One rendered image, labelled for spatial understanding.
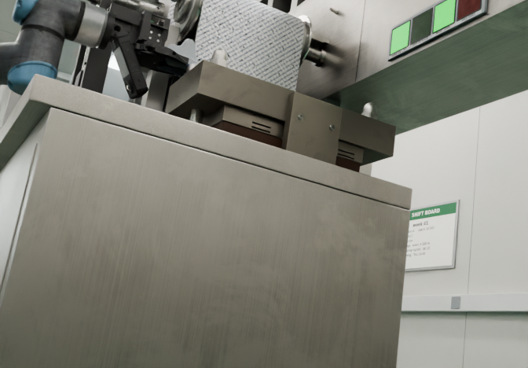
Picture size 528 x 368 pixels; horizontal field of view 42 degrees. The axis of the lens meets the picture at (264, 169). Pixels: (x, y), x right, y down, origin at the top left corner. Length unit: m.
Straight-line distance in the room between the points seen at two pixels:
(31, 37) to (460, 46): 0.74
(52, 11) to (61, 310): 0.55
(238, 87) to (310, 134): 0.15
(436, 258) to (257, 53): 3.42
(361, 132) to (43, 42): 0.58
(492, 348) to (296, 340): 3.23
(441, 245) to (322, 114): 3.53
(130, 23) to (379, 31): 0.49
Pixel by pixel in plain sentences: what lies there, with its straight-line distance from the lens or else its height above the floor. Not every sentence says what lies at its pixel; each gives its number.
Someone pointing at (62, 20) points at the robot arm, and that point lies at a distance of 1.29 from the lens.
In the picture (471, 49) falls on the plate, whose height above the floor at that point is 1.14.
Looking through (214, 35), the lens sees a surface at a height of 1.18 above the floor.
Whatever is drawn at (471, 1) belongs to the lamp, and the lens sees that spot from 1.22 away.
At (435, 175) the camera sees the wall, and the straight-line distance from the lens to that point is 4.93.
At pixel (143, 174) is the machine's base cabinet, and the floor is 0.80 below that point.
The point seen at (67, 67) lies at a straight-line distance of 2.41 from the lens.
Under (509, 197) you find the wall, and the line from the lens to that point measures 4.38.
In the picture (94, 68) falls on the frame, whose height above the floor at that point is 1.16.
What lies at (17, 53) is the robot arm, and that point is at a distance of 1.27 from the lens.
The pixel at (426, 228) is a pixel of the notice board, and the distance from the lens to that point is 4.85.
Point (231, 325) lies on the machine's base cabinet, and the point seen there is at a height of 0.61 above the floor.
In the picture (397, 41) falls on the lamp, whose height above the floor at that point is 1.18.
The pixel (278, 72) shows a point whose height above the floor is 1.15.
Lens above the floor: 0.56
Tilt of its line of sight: 16 degrees up
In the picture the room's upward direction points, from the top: 9 degrees clockwise
